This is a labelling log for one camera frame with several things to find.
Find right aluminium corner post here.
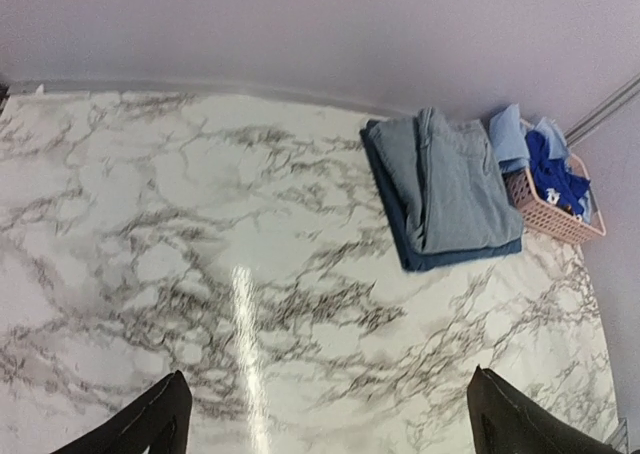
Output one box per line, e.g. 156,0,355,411
565,74,640,146

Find royal blue printed garment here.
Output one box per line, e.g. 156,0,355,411
525,130,591,218

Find pink plastic laundry basket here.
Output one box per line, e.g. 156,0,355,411
502,118,609,246

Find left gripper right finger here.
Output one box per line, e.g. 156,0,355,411
467,367,615,454

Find light blue denim jeans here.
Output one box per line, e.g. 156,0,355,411
366,107,524,255

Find dark blue t-shirt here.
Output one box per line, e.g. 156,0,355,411
359,119,522,273

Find light blue cloth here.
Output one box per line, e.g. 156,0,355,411
489,104,530,174

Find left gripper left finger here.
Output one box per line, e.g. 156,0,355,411
56,370,193,454

